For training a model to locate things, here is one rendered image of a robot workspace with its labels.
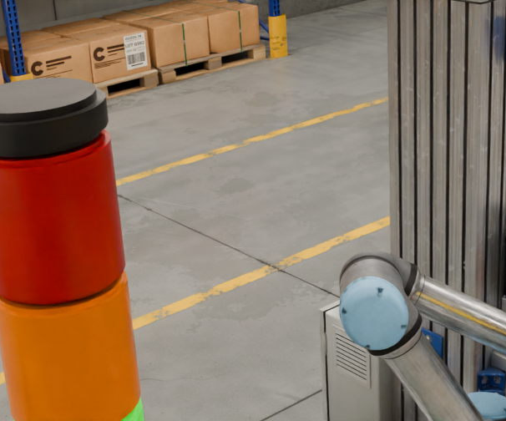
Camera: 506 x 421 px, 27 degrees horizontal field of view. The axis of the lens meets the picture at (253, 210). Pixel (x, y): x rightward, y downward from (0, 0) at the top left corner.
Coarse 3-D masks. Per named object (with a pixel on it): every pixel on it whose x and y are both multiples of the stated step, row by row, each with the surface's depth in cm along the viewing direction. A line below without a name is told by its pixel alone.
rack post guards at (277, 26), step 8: (280, 16) 992; (272, 24) 992; (280, 24) 995; (272, 32) 995; (280, 32) 997; (272, 40) 998; (280, 40) 1000; (272, 48) 1002; (280, 48) 1003; (272, 56) 1005; (280, 56) 1005; (16, 80) 838
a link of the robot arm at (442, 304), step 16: (352, 256) 195; (384, 256) 193; (400, 272) 194; (416, 272) 197; (416, 288) 196; (432, 288) 198; (448, 288) 199; (416, 304) 198; (432, 304) 197; (448, 304) 198; (464, 304) 198; (480, 304) 200; (432, 320) 200; (448, 320) 198; (464, 320) 198; (480, 320) 198; (496, 320) 199; (480, 336) 199; (496, 336) 199
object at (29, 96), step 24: (0, 96) 36; (24, 96) 36; (48, 96) 36; (72, 96) 35; (96, 96) 36; (0, 120) 34; (24, 120) 34; (48, 120) 34; (72, 120) 34; (96, 120) 35; (0, 144) 34; (24, 144) 34; (48, 144) 34; (72, 144) 35
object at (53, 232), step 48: (96, 144) 36; (0, 192) 35; (48, 192) 35; (96, 192) 36; (0, 240) 36; (48, 240) 35; (96, 240) 36; (0, 288) 37; (48, 288) 36; (96, 288) 37
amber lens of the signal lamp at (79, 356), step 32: (128, 288) 39; (0, 320) 37; (32, 320) 36; (64, 320) 36; (96, 320) 37; (128, 320) 39; (0, 352) 39; (32, 352) 37; (64, 352) 37; (96, 352) 37; (128, 352) 39; (32, 384) 38; (64, 384) 37; (96, 384) 38; (128, 384) 39; (32, 416) 38; (64, 416) 38; (96, 416) 38
